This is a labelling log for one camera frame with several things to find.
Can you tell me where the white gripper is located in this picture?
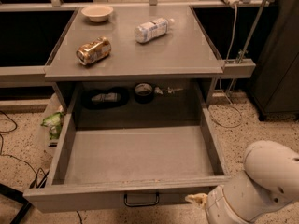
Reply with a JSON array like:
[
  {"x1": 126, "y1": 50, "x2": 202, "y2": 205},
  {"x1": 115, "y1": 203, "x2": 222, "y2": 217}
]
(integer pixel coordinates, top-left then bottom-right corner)
[{"x1": 185, "y1": 185, "x2": 249, "y2": 224}]

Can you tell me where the white bowl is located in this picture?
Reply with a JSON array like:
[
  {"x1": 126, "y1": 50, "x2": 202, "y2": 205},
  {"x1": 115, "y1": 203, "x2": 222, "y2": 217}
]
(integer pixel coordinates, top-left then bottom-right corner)
[{"x1": 81, "y1": 5, "x2": 113, "y2": 22}]

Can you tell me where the crumpled white wrapper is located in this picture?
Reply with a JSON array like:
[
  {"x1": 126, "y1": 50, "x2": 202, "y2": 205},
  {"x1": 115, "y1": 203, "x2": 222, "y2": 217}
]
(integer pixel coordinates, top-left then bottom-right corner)
[{"x1": 154, "y1": 86, "x2": 183, "y2": 95}]

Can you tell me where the dark side cabinet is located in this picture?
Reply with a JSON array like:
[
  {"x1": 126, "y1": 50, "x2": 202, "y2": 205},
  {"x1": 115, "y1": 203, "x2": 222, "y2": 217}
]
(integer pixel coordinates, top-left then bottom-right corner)
[{"x1": 248, "y1": 0, "x2": 299, "y2": 120}]

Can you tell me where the black pouch with white item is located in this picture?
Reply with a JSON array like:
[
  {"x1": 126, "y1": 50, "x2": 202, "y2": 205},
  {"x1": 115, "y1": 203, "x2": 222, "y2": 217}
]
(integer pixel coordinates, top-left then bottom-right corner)
[{"x1": 81, "y1": 87, "x2": 130, "y2": 110}]

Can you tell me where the grey top drawer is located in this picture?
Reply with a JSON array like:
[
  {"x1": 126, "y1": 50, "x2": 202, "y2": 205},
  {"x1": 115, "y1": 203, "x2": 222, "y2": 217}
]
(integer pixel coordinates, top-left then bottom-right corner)
[{"x1": 23, "y1": 83, "x2": 233, "y2": 214}]

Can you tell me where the grey cabinet desk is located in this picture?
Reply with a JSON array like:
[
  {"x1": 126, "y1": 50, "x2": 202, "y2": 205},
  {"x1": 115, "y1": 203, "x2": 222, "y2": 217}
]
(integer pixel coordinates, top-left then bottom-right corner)
[{"x1": 44, "y1": 4, "x2": 225, "y2": 110}]

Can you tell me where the black stand leg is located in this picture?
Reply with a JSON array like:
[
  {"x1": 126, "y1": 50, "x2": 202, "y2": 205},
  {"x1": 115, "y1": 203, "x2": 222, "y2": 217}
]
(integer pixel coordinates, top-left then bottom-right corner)
[{"x1": 0, "y1": 170, "x2": 50, "y2": 224}]

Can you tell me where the white hanging cable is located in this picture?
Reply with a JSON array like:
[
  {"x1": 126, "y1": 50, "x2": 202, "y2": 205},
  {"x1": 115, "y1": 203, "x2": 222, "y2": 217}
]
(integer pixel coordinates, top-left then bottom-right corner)
[{"x1": 207, "y1": 3, "x2": 244, "y2": 130}]

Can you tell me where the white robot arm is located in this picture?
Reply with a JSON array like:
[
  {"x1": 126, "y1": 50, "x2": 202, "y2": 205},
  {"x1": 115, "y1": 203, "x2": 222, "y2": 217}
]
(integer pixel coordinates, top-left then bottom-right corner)
[{"x1": 185, "y1": 140, "x2": 299, "y2": 224}]

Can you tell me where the gold soda can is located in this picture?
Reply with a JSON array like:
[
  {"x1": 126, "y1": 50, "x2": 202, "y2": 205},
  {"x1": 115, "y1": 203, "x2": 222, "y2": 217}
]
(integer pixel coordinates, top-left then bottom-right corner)
[{"x1": 76, "y1": 36, "x2": 111, "y2": 65}]

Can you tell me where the black tape roll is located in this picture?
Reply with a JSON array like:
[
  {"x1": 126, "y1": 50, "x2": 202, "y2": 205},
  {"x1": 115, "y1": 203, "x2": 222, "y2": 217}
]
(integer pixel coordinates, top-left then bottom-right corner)
[{"x1": 134, "y1": 83, "x2": 154, "y2": 104}]

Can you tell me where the green snack bag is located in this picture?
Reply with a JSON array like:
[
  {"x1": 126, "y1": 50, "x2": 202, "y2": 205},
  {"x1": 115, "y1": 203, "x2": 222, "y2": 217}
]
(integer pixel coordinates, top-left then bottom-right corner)
[{"x1": 41, "y1": 112, "x2": 64, "y2": 140}]

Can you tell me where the clear plastic water bottle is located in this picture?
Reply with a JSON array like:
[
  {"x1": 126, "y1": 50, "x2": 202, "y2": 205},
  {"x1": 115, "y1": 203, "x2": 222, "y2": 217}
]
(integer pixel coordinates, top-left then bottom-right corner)
[{"x1": 135, "y1": 18, "x2": 175, "y2": 44}]

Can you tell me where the black floor cable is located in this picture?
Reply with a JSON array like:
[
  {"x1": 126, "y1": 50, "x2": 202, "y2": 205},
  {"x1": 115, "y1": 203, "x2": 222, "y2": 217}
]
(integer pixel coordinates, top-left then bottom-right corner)
[{"x1": 0, "y1": 109, "x2": 84, "y2": 224}]

